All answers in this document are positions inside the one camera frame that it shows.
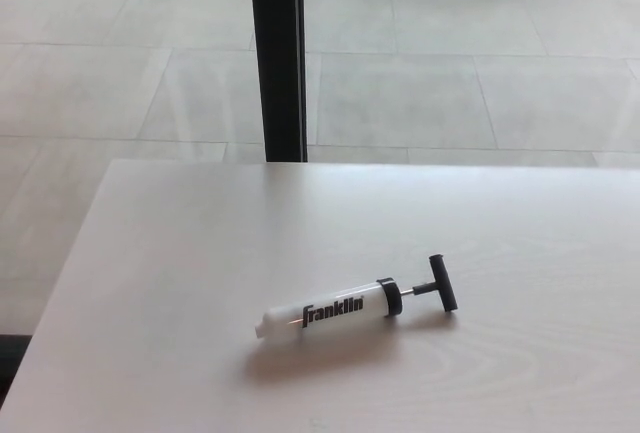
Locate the black metal post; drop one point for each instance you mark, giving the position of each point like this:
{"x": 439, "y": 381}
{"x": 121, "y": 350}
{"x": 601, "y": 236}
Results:
{"x": 277, "y": 53}

